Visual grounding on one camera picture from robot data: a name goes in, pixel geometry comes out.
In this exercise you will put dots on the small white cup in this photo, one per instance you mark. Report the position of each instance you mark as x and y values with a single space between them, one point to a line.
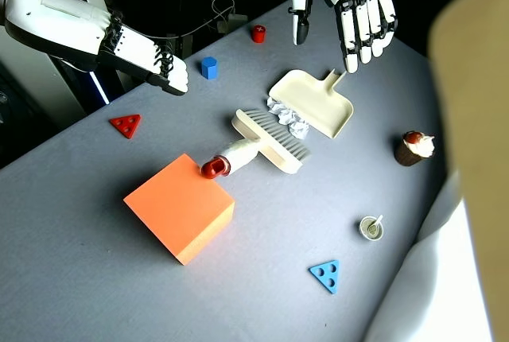
364 232

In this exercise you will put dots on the blue hexagonal block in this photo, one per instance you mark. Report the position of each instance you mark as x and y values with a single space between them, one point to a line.
209 68

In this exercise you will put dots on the cream plastic dustpan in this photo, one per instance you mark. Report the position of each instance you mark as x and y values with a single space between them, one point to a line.
314 103

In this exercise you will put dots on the tan blurred board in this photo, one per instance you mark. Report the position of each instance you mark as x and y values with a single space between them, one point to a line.
477 119

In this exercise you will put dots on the crumpled white paper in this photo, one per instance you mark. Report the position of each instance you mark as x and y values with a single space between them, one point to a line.
288 117

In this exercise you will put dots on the white fabric sheet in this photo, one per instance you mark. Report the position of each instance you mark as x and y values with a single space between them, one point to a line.
433 286

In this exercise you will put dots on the black post with light strip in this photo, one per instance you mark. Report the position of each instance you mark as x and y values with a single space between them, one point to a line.
99 87

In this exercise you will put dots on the small grey box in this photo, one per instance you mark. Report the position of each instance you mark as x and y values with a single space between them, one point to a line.
232 24

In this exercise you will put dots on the orange foam block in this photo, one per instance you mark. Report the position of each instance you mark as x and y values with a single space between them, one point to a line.
179 203

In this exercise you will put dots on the toy cupcake with strawberry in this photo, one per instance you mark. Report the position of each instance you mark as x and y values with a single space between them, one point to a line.
409 151

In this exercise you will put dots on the small white spoon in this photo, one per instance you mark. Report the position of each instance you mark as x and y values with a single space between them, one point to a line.
378 222

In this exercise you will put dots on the grey table cloth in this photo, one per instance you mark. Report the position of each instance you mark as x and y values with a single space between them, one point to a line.
298 207

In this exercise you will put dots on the blue triangle block with holes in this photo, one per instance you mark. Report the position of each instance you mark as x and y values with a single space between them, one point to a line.
328 274

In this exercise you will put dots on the red triangle block with holes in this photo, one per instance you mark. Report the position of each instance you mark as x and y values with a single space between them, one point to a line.
126 123

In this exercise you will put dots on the red cylinder block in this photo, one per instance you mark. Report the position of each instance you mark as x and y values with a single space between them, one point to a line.
258 34

